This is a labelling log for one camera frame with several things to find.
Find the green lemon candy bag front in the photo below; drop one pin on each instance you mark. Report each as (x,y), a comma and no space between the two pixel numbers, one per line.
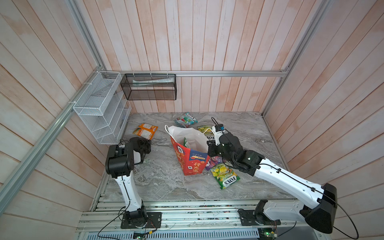
(224,175)

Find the black mesh wall basket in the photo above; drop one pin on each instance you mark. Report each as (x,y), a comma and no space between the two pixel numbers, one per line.
(149,87)

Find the orange candy bag back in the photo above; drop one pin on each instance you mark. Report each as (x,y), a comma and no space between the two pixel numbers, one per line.
(146,131)

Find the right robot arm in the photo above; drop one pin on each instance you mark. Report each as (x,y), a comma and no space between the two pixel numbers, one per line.
(315,204)

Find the red paper bag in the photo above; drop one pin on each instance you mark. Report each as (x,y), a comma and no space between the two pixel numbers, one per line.
(193,160)

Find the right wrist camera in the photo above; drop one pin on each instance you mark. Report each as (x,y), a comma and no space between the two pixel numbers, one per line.
(218,131)

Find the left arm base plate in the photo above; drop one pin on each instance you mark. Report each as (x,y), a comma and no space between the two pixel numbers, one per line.
(140,220)

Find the purple berry candy bag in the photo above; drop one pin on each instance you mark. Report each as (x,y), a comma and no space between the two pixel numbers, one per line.
(213,161)

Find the white wire mesh shelf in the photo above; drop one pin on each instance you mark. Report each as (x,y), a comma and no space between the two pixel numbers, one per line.
(102,108)

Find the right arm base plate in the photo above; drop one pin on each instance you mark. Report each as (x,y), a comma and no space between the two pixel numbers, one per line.
(252,218)

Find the teal mint candy bag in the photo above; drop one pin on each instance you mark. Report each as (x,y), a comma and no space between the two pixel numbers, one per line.
(186,120)

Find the aluminium frame rail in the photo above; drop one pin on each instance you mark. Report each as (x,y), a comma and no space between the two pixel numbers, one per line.
(230,73)

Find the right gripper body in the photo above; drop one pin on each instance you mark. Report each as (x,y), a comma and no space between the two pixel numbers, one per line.
(215,150)

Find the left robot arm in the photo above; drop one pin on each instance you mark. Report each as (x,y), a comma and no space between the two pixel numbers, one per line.
(120,163)

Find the green spring tea candy bag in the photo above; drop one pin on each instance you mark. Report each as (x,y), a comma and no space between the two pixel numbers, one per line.
(207,132)

